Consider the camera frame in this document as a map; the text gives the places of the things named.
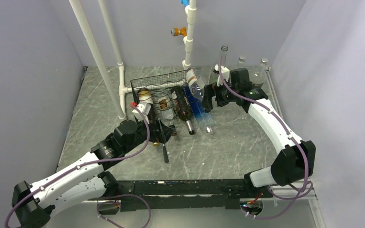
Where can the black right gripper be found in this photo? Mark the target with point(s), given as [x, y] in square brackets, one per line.
[207, 102]

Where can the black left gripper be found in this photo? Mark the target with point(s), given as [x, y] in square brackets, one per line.
[163, 134]

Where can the dark bottle black capsule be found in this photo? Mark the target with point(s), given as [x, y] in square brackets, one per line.
[167, 113]

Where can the clear bottle black cap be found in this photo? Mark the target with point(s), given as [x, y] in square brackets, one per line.
[195, 82]

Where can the dark bottle gold foil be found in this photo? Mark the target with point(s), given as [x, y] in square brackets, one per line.
[145, 96]

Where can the clear round glass bottle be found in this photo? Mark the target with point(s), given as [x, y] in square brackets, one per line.
[241, 62]

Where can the clear bottle black gold label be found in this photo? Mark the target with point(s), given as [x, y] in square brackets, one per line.
[221, 58]

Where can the clear bottle silver cap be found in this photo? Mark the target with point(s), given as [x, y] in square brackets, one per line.
[259, 75]

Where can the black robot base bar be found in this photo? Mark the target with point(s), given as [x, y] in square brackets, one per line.
[180, 194]

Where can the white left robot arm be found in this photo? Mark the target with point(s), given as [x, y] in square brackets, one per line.
[87, 178]

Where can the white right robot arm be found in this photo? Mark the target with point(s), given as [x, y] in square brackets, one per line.
[295, 157]

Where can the blue glass bottle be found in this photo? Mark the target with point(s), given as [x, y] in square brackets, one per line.
[204, 120]

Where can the dark bottle silver capsule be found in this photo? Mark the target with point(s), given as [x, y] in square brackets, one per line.
[182, 108]

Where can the slanted white pipe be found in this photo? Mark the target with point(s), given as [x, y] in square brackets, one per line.
[91, 42]

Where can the white pipe with tee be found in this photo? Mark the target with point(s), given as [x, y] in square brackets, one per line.
[123, 90]

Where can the orange valve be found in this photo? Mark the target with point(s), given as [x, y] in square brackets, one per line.
[179, 32]

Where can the white pipe with valves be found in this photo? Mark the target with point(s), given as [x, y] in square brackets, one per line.
[190, 11]

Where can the blue valve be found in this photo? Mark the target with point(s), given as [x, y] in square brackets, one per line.
[185, 2]

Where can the black handled tool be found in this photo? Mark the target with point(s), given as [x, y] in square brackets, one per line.
[165, 154]

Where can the black wire wine rack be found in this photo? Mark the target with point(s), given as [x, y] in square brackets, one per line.
[161, 85]

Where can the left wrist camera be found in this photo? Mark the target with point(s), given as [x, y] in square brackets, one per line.
[141, 110]

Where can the aluminium frame rail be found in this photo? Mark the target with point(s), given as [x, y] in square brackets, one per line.
[289, 193]

